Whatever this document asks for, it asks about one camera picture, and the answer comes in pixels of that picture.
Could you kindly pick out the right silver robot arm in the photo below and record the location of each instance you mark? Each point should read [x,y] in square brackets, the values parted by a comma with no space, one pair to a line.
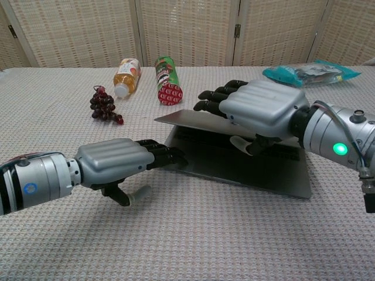
[340,137]

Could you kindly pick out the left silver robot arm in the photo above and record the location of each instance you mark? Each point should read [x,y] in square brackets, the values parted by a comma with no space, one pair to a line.
[32,181]

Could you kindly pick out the yellow juice bottle white cap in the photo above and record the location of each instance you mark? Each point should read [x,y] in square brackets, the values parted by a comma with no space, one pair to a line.
[126,78]

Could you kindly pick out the teal plastic snack bag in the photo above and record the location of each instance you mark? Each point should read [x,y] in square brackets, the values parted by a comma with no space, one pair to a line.
[316,73]

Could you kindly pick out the silver grey laptop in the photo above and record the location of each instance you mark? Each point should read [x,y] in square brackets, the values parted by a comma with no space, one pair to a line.
[222,158]

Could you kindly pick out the dark red grape bunch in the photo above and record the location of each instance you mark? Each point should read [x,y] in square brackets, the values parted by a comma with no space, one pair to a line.
[102,104]

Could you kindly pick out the green Pringles can red lid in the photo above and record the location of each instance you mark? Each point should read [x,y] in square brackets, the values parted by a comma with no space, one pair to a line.
[167,79]

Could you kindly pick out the beige woven tablecloth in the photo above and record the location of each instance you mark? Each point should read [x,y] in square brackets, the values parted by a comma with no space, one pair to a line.
[175,234]

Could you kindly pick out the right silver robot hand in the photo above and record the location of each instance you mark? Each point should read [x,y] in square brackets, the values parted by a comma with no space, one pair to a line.
[260,105]

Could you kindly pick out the woven folding screen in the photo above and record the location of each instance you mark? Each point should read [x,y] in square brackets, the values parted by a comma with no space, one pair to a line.
[187,32]

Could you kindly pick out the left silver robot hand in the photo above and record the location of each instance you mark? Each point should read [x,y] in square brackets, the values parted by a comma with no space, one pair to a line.
[114,159]

